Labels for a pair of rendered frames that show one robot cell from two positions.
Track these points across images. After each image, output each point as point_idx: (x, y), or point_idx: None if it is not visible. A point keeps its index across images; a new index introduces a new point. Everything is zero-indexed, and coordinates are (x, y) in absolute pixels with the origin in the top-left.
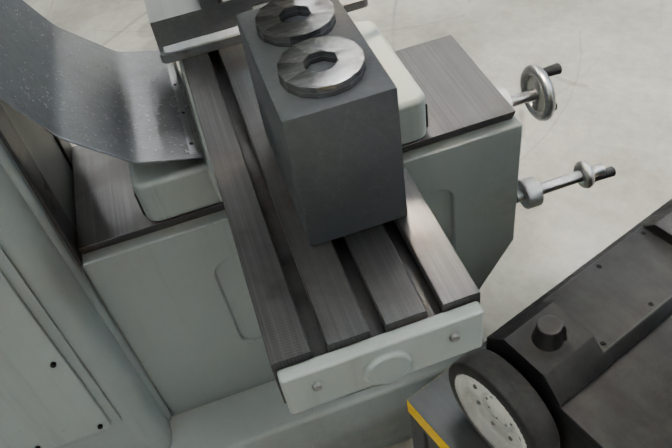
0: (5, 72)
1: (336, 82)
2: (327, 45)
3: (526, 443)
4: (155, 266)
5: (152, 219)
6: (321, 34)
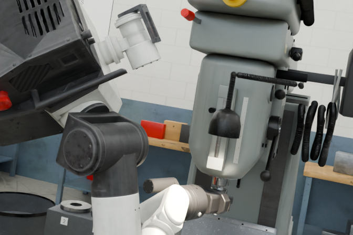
0: (202, 228)
1: (62, 201)
2: (81, 207)
3: None
4: None
5: None
6: (91, 213)
